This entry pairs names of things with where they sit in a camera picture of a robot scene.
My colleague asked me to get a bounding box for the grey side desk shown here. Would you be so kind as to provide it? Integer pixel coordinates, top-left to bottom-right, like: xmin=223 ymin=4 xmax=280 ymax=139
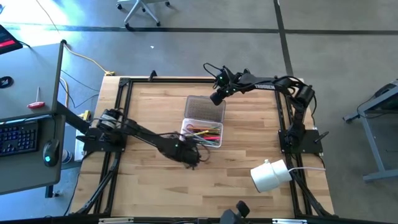
xmin=0 ymin=42 xmax=66 ymax=195

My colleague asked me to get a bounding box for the grey office chair base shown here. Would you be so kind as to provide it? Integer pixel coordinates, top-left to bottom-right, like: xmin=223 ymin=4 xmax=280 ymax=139
xmin=116 ymin=0 xmax=171 ymax=31

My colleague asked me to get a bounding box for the black backlit keyboard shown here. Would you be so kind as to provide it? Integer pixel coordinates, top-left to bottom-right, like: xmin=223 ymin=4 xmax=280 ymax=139
xmin=0 ymin=121 xmax=40 ymax=157

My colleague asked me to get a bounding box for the black round coaster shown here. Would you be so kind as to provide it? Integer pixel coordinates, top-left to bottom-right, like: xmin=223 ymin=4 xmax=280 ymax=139
xmin=0 ymin=76 xmax=14 ymax=90

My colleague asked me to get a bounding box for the yellow pen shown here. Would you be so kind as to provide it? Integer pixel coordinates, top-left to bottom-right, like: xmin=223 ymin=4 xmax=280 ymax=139
xmin=194 ymin=129 xmax=218 ymax=137

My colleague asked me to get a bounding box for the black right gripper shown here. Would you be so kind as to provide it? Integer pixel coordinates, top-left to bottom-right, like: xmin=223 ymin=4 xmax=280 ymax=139
xmin=210 ymin=81 xmax=241 ymax=106

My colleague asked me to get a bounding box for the black aluminium table frame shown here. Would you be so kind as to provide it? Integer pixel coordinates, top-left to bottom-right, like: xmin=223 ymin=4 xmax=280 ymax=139
xmin=74 ymin=68 xmax=335 ymax=218

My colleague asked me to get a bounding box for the red handled screwdriver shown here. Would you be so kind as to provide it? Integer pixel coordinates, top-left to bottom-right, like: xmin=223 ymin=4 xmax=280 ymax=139
xmin=26 ymin=86 xmax=46 ymax=110

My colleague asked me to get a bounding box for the clear plastic supply box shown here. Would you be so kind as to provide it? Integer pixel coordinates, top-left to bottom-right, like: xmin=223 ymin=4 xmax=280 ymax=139
xmin=179 ymin=95 xmax=227 ymax=149

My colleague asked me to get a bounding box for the black computer mouse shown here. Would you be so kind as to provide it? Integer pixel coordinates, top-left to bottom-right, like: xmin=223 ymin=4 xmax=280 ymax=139
xmin=42 ymin=138 xmax=62 ymax=168

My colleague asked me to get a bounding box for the grey metal stand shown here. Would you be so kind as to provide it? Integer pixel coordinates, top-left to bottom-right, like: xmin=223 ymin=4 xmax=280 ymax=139
xmin=343 ymin=79 xmax=398 ymax=183

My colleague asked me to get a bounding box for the white power strip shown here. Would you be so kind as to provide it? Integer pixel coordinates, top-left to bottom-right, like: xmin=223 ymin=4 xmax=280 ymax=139
xmin=75 ymin=129 xmax=85 ymax=162

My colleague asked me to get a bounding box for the dark grey bulky object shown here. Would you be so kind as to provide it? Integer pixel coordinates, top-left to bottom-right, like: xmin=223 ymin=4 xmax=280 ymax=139
xmin=219 ymin=200 xmax=251 ymax=224

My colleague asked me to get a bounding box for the yellow extension cable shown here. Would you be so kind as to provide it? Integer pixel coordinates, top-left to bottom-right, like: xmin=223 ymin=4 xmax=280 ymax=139
xmin=63 ymin=43 xmax=115 ymax=77

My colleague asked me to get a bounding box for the white blue paper cup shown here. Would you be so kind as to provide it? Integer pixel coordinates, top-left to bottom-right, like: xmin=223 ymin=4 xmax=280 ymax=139
xmin=61 ymin=149 xmax=74 ymax=165

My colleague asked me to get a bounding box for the white lamp cable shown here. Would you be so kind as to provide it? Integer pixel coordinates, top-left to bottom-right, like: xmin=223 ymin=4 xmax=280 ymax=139
xmin=287 ymin=166 xmax=326 ymax=174

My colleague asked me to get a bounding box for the black camera cable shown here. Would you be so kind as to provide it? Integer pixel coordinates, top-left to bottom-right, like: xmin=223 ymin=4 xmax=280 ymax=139
xmin=203 ymin=62 xmax=220 ymax=79

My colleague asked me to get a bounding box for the black red flat device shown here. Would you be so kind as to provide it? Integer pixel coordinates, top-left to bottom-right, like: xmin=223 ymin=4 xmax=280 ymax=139
xmin=0 ymin=24 xmax=24 ymax=55

